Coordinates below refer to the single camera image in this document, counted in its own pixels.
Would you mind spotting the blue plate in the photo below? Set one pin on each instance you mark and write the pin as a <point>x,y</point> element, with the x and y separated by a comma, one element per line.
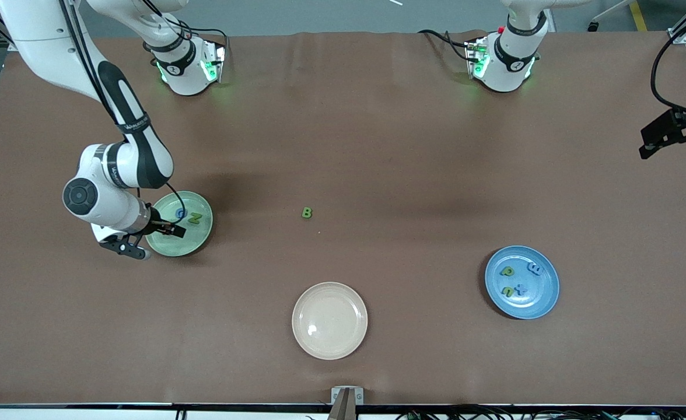
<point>538,297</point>

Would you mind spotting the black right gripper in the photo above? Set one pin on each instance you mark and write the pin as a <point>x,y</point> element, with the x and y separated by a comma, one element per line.
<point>157,225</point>

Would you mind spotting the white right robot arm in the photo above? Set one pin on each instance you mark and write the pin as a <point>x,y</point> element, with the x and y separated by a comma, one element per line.
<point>34,35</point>

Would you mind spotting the green letter N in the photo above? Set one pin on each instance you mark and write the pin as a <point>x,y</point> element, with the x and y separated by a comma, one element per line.
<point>504,291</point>
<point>195,219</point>

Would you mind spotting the brown table mat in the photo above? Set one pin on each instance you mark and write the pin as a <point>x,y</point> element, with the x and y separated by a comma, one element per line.
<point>343,128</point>

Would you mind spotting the white stand leg with caster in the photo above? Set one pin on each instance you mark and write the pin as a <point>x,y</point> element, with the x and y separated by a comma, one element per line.
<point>608,13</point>

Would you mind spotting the blue letter m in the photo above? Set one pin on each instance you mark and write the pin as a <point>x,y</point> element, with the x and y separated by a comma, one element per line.
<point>534,268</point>

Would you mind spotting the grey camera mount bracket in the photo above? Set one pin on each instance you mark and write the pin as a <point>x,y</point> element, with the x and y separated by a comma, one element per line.
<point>337,395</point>

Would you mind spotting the green letter d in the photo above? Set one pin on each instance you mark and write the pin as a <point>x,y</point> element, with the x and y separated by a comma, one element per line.
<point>504,271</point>

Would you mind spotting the beige plate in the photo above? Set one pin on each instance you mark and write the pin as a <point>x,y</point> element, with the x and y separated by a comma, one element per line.
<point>329,321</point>

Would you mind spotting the light green plate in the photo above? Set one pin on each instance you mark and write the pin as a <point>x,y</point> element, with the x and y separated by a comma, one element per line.
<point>197,245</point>

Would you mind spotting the silver base connector plate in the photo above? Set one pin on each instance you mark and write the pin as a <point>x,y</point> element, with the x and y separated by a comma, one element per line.
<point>217,61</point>
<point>472,55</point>

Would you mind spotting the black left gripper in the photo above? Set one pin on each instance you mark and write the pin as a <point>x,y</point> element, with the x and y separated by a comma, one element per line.
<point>682,123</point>

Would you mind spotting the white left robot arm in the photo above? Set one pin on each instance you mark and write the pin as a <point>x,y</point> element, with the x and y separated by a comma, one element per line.
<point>503,70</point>

